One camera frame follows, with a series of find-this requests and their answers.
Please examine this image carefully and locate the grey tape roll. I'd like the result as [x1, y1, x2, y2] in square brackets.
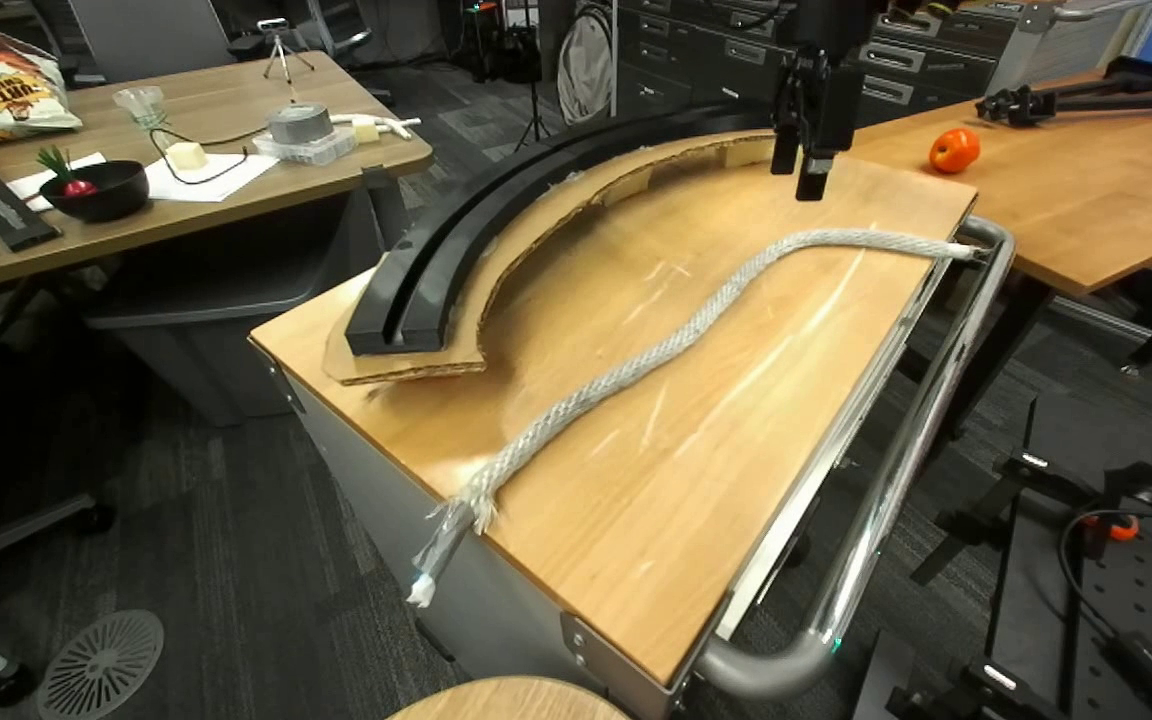
[265, 100, 335, 150]

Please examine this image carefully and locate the white braided rope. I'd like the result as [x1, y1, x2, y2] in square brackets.
[406, 222, 986, 615]

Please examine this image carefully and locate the black curved board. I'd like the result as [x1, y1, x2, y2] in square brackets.
[345, 97, 791, 360]

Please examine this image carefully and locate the clear plastic bag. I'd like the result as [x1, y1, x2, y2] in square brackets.
[111, 82, 187, 134]

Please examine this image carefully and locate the black folded tripod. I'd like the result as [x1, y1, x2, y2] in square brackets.
[972, 55, 1152, 131]

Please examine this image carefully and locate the grey office chair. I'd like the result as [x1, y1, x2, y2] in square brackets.
[61, 0, 237, 79]

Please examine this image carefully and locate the white paper sheet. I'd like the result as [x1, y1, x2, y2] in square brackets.
[140, 148, 288, 206]

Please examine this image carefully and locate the dark office chair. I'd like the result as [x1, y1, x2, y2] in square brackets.
[0, 436, 121, 712]

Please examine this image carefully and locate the black bowl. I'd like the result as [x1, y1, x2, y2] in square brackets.
[36, 156, 154, 228]

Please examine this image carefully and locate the small white round lump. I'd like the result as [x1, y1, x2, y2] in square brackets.
[166, 134, 218, 179]

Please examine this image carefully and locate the orange fruit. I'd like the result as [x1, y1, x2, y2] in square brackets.
[924, 122, 989, 179]

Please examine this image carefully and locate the black breadboard with stands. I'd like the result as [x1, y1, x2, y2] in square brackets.
[869, 396, 1152, 720]

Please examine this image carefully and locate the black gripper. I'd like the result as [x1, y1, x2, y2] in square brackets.
[767, 0, 880, 206]

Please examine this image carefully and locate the chip snack bag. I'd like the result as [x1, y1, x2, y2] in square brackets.
[0, 26, 89, 150]

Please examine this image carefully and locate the orange clamp handle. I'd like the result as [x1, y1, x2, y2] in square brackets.
[1080, 507, 1147, 553]

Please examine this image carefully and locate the dark drawer cabinet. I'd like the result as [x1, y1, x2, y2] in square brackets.
[613, 0, 1047, 134]

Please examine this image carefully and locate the grey metal cart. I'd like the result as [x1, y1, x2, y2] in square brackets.
[248, 134, 1019, 720]

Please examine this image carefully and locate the small silver tripod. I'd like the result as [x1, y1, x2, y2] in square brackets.
[251, 10, 320, 86]

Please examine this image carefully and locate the chrome cart handle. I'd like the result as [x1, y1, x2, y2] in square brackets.
[693, 214, 1019, 705]

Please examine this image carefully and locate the round mesh fan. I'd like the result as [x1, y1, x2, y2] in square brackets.
[551, 0, 619, 126]

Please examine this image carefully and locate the wooden office desk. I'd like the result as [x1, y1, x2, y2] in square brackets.
[810, 73, 1152, 300]
[0, 47, 438, 311]

